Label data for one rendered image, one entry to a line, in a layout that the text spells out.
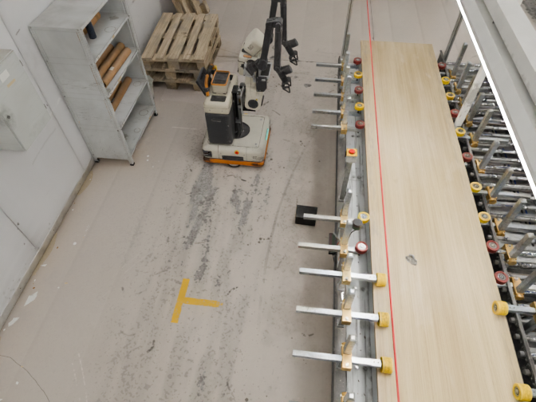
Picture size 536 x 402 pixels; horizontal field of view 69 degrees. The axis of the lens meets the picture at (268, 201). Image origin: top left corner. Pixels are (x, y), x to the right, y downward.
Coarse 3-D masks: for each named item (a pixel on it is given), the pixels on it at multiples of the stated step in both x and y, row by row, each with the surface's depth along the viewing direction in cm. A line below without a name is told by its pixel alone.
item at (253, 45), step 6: (252, 30) 341; (258, 30) 339; (252, 36) 331; (258, 36) 335; (246, 42) 334; (252, 42) 330; (258, 42) 331; (246, 48) 335; (252, 48) 335; (258, 48) 334; (252, 54) 339; (258, 54) 338
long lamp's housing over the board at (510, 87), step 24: (480, 0) 153; (480, 24) 144; (480, 48) 139; (504, 48) 130; (504, 72) 123; (504, 96) 119; (528, 96) 114; (528, 120) 108; (528, 144) 104; (528, 168) 102
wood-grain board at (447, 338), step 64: (384, 64) 390; (384, 128) 328; (448, 128) 328; (384, 192) 284; (448, 192) 284; (384, 256) 250; (448, 256) 250; (448, 320) 223; (384, 384) 202; (448, 384) 202; (512, 384) 202
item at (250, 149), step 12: (252, 120) 432; (264, 120) 432; (252, 132) 419; (264, 132) 420; (204, 144) 409; (216, 144) 408; (228, 144) 408; (240, 144) 407; (252, 144) 407; (264, 144) 411; (204, 156) 420; (216, 156) 414; (228, 156) 411; (240, 156) 410; (252, 156) 407; (264, 156) 420
